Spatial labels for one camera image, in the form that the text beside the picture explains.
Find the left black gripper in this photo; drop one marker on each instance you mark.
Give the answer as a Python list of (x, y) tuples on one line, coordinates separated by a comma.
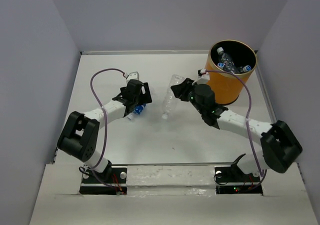
[(145, 98)]

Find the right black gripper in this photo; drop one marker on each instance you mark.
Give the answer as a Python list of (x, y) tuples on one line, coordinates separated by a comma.
[(183, 88)]

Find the blue label plastic bottle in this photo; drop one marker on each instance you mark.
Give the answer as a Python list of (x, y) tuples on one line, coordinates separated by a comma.
[(136, 112)]

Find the clear bottle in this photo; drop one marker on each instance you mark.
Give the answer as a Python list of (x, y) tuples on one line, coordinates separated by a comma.
[(170, 101), (244, 69), (225, 58), (220, 65)]

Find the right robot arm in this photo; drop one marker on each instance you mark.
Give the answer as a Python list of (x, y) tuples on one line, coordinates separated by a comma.
[(279, 146)]

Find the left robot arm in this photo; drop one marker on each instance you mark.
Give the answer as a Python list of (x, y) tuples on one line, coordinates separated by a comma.
[(80, 133)]

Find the orange cylindrical bin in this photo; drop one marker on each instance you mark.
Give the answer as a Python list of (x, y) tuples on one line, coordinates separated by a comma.
[(226, 87)]

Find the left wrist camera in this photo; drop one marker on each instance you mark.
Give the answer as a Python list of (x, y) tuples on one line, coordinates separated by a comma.
[(132, 76)]

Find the metal rail back edge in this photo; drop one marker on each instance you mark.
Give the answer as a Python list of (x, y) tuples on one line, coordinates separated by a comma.
[(142, 52)]

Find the metal rail front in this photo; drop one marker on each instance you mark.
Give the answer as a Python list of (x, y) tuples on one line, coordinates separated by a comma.
[(175, 164)]

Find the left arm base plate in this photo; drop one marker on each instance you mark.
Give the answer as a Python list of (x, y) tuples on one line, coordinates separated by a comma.
[(115, 184)]

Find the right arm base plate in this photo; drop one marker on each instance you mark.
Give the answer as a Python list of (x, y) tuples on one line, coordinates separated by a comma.
[(230, 184)]

